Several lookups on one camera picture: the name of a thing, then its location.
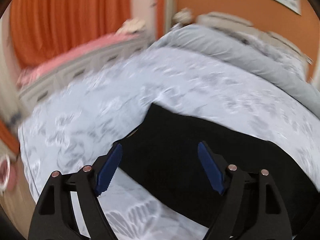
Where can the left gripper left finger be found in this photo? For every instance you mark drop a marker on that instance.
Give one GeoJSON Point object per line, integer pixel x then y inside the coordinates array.
{"type": "Point", "coordinates": [54, 217]}

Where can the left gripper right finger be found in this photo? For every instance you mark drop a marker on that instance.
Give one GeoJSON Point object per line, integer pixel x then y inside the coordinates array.
{"type": "Point", "coordinates": [230, 181]}

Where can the black pants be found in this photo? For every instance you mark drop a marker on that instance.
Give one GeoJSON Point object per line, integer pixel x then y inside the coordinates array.
{"type": "Point", "coordinates": [161, 155]}

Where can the butterfly pattern bed sheet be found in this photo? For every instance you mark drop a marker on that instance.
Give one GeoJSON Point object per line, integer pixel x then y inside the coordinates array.
{"type": "Point", "coordinates": [82, 122]}

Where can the grey folded duvet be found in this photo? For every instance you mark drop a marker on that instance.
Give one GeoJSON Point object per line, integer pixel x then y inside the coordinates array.
{"type": "Point", "coordinates": [216, 44]}

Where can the pink bench cushion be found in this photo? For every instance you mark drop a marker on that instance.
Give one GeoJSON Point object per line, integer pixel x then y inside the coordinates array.
{"type": "Point", "coordinates": [30, 74]}

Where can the beige padded headboard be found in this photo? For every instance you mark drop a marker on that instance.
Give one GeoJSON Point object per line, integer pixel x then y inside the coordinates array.
{"type": "Point", "coordinates": [224, 21]}

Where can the orange curtain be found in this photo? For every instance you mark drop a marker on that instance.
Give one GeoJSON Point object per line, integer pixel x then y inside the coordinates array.
{"type": "Point", "coordinates": [43, 29]}

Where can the white bedside ornament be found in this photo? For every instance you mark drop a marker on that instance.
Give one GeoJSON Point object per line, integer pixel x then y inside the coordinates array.
{"type": "Point", "coordinates": [183, 17]}

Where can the cream flower plush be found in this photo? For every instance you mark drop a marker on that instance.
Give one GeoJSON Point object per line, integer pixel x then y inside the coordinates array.
{"type": "Point", "coordinates": [132, 26]}

